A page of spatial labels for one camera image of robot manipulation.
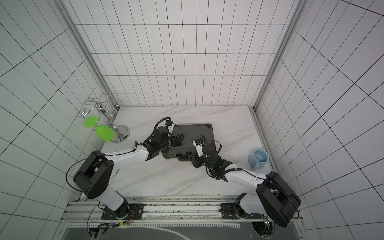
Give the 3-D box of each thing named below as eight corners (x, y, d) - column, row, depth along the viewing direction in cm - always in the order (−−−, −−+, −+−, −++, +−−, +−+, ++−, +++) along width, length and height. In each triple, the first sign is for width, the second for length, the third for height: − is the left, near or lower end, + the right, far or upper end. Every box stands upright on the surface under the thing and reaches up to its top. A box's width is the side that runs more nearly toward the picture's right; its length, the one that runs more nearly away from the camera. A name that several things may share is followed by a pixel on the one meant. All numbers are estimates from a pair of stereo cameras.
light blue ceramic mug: (251, 172, 88) (255, 167, 82) (246, 154, 95) (250, 148, 89) (267, 172, 88) (273, 167, 82) (261, 154, 95) (266, 148, 89)
